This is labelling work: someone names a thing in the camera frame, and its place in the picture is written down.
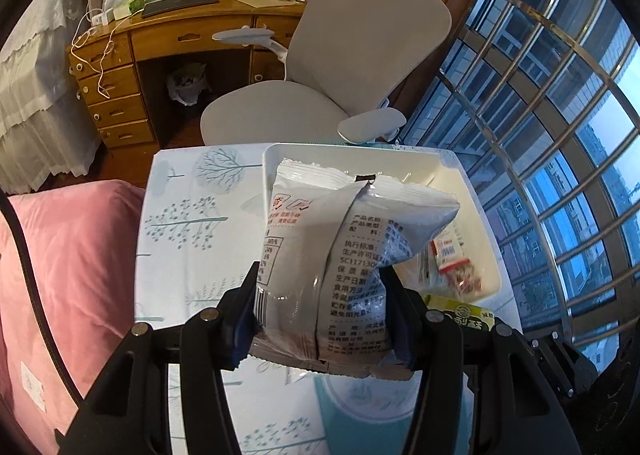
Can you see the pink cushion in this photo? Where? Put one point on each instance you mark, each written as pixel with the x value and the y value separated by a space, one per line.
pixel 75 285

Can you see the clear red-edged cake packet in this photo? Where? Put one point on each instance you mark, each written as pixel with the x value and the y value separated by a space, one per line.
pixel 457 270

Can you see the trash bin with plastic bag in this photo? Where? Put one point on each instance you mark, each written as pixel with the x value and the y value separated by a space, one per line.
pixel 187 85

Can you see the green snack packet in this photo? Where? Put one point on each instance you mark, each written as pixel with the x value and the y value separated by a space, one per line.
pixel 460 316

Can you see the white lace cloth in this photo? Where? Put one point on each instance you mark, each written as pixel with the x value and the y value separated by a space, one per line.
pixel 35 85

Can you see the grey office chair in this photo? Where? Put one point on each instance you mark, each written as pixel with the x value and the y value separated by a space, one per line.
pixel 360 35

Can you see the tree print tablecloth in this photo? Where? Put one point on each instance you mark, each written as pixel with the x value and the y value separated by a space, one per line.
pixel 190 255

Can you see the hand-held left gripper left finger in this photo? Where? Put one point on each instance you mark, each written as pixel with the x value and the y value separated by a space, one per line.
pixel 245 330

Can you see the white plastic tray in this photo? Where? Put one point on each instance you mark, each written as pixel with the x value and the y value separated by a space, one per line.
pixel 475 215

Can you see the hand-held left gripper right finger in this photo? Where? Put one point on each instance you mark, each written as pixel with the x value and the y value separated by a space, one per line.
pixel 402 335

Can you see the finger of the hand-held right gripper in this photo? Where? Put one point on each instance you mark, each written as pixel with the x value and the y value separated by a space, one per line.
pixel 562 362

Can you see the white power strip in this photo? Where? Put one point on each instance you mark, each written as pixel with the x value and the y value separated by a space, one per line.
pixel 100 19

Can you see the wooden desk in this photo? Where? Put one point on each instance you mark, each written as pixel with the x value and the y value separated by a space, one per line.
pixel 175 37

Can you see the green tissue box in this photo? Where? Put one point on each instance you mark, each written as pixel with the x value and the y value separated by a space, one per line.
pixel 129 10

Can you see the white fabric label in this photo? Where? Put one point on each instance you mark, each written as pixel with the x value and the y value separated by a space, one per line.
pixel 32 385

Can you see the metal window grille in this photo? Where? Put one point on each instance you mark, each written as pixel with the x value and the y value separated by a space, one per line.
pixel 550 31

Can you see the white snack packet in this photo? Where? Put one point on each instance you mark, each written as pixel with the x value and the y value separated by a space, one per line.
pixel 350 255

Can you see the black keyboard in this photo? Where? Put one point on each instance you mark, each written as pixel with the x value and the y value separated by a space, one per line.
pixel 180 4

